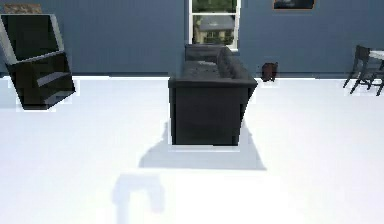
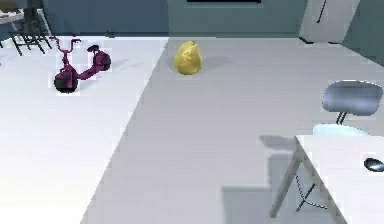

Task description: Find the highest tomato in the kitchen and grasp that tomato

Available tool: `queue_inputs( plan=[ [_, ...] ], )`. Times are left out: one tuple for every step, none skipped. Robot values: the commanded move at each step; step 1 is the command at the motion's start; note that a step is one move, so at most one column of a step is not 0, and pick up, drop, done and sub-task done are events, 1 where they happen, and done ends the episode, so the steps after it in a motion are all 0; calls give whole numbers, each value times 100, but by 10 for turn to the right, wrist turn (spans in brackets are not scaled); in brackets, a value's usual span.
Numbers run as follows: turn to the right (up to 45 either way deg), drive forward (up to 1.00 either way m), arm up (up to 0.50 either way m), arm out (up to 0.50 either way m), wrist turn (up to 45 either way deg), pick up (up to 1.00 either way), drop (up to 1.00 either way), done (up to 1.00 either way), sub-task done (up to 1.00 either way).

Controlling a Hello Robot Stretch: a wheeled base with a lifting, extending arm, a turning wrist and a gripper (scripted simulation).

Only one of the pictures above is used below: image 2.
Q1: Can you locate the yellow sack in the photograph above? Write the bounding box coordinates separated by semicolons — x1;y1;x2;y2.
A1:
173;40;204;76

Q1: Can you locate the maroon toy tricycle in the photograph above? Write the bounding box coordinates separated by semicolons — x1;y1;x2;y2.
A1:
53;37;112;95

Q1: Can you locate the grey blue chair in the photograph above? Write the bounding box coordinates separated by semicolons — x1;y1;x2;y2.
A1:
312;79;384;137

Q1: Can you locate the white table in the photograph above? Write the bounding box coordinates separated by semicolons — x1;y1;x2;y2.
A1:
268;134;384;224

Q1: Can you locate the black round dish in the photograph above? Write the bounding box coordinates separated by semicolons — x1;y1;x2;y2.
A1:
363;157;384;173

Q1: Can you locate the black door handle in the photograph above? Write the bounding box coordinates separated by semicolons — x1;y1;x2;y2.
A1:
316;0;328;24

